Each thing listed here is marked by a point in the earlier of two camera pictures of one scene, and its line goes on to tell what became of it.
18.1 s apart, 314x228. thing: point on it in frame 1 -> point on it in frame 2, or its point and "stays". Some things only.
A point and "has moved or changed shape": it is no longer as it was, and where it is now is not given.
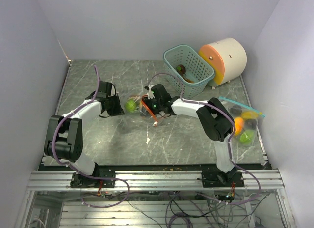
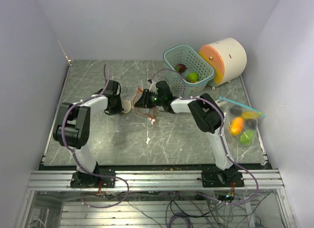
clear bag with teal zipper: [246, 120] stays
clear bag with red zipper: [136, 104] has moved or changed shape
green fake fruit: [131, 105] -> [192, 77]
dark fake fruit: [236, 110] stays
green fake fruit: [247, 136] stays
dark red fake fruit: [181, 69] stays
